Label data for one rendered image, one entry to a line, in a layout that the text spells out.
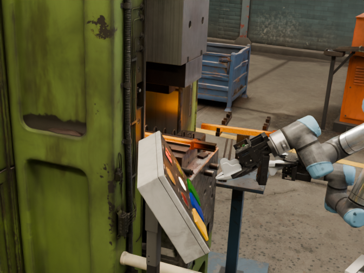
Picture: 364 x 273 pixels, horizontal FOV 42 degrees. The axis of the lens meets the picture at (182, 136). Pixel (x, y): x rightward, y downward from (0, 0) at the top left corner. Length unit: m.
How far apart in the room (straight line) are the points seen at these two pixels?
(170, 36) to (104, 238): 0.79
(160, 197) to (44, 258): 0.97
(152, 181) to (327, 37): 8.47
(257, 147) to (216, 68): 4.30
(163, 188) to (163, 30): 0.69
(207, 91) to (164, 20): 4.18
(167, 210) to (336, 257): 2.07
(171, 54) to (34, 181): 0.74
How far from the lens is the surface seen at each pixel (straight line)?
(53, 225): 2.01
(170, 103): 2.23
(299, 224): 3.49
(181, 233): 1.32
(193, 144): 1.97
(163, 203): 1.27
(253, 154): 1.50
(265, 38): 9.88
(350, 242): 3.41
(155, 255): 1.54
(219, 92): 5.83
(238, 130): 2.29
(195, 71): 1.90
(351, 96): 5.45
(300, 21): 9.64
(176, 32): 1.72
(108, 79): 1.57
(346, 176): 1.88
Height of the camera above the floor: 1.73
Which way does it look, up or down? 21 degrees down
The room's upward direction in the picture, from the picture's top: 2 degrees clockwise
